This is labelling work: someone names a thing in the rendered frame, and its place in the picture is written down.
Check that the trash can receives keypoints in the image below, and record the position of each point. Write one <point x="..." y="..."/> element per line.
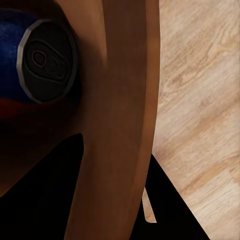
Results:
<point x="118" y="51"/>

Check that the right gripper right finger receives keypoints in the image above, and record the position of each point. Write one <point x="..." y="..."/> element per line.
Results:
<point x="174" y="219"/>

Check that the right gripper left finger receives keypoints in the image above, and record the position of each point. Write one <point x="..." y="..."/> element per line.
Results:
<point x="37" y="207"/>

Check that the can of soda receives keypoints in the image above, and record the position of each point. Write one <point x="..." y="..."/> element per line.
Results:
<point x="10" y="109"/>
<point x="38" y="58"/>

